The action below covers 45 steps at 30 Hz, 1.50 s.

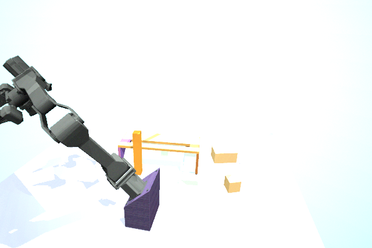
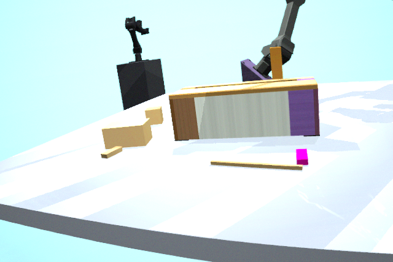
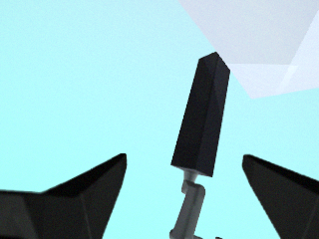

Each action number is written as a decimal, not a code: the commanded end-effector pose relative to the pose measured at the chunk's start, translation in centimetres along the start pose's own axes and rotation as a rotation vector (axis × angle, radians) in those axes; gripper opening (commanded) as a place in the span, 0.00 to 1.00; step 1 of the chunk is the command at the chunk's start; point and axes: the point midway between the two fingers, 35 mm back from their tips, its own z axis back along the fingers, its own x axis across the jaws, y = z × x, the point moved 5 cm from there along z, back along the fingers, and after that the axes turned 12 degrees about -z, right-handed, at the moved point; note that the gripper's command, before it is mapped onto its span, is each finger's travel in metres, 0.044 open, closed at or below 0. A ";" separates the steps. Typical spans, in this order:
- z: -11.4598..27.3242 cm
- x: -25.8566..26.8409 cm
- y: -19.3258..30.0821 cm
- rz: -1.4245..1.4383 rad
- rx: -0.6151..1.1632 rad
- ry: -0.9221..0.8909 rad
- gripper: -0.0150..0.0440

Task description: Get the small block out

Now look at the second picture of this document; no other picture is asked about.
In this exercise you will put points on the small magenta block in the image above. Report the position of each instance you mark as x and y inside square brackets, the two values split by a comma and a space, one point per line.
[302, 157]

